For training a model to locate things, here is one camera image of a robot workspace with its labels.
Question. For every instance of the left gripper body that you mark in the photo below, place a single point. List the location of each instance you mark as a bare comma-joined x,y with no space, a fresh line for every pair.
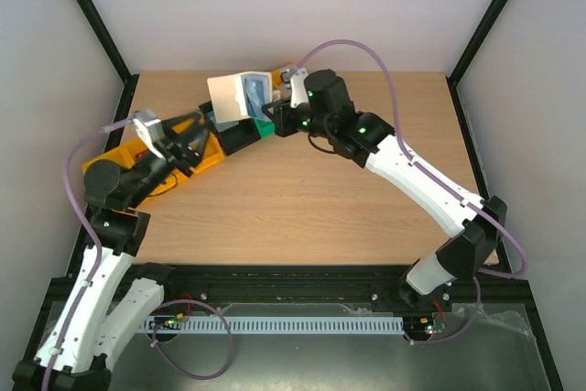
179,158

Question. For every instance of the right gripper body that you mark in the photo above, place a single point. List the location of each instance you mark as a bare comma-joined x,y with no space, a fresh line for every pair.
282,118

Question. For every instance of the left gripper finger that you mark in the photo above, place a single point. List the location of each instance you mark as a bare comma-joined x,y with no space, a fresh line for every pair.
198,138
189,124

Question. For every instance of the blue VIP card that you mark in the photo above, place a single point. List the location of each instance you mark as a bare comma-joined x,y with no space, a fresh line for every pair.
256,93

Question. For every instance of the beige card holder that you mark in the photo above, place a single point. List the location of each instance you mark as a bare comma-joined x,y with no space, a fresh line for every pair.
227,96

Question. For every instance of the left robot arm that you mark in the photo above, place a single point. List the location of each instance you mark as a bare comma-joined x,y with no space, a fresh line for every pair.
91,332

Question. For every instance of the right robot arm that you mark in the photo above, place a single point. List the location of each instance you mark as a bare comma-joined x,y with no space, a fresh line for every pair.
319,105

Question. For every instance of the red card stack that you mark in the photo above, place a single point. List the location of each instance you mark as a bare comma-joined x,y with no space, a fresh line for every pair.
141,155

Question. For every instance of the yellow bin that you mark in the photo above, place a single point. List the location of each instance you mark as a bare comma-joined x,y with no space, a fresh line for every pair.
277,74
213,155
112,163
129,150

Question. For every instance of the green bin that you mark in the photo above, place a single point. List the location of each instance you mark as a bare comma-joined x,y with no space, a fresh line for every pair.
264,128

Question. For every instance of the yellow bin far right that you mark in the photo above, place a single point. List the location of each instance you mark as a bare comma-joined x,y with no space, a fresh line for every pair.
277,74

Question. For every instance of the black bin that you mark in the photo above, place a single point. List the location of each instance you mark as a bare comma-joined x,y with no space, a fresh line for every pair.
236,138

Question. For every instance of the yellow bin far left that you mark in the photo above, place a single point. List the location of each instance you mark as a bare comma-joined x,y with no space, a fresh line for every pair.
112,163

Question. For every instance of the left black frame post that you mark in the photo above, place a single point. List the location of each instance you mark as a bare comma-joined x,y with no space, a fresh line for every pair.
100,30

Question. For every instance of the black frame post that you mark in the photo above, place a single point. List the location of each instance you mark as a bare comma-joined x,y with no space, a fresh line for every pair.
479,35
100,30

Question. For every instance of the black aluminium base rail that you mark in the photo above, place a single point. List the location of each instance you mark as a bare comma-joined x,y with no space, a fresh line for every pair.
373,286

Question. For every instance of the white slotted cable duct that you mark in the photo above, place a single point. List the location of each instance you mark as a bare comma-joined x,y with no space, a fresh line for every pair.
279,325

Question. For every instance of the right black frame post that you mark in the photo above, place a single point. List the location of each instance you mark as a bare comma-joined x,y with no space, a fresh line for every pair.
479,35

